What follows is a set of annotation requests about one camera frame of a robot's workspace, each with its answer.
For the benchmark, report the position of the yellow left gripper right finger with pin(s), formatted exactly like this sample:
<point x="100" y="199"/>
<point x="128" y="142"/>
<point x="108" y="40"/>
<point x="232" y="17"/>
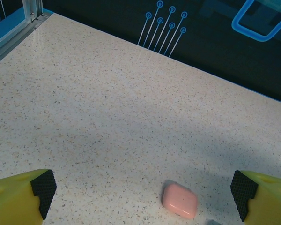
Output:
<point x="271" y="201"/>

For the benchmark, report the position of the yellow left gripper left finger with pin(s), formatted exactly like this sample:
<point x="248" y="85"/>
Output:
<point x="11" y="201"/>

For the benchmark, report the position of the pink charging case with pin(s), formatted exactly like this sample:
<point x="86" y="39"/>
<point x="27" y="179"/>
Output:
<point x="180" y="201"/>

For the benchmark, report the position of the aluminium side rail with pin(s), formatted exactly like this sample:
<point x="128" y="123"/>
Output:
<point x="11" y="39"/>

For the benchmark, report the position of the aluminium frame post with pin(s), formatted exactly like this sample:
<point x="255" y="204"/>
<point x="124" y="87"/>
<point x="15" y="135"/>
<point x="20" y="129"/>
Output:
<point x="31" y="9"/>

